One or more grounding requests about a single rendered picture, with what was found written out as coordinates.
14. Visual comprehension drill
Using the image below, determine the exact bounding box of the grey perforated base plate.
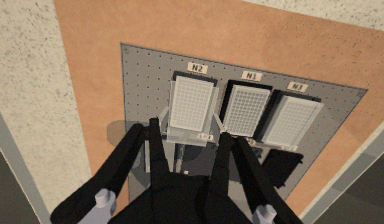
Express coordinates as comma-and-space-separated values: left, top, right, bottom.
120, 42, 369, 204

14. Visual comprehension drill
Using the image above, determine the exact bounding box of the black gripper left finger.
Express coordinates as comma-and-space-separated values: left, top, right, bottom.
50, 106, 178, 224

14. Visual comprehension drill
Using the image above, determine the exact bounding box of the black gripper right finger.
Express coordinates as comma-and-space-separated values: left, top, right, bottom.
202, 113, 304, 224

